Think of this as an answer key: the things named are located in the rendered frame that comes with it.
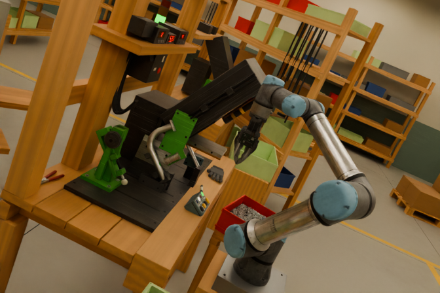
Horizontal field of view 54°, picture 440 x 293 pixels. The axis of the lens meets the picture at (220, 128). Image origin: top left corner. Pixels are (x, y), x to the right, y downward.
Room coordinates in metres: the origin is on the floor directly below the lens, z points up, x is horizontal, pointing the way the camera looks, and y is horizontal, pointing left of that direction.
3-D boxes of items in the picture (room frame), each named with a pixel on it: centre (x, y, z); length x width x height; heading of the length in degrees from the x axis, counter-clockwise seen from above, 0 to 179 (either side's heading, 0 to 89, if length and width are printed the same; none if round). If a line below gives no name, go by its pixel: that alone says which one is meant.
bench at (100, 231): (2.12, 0.23, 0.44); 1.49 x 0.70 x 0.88; 174
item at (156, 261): (2.09, -0.05, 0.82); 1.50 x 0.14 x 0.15; 174
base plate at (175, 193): (2.12, 0.23, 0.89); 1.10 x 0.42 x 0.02; 174
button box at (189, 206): (1.90, -0.05, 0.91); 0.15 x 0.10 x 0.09; 174
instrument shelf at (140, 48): (2.15, 0.49, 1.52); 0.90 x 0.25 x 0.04; 174
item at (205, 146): (2.19, 0.12, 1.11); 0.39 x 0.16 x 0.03; 84
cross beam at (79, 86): (2.16, 0.60, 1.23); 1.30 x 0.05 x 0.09; 174
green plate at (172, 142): (2.04, 0.17, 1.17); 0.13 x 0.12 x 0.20; 174
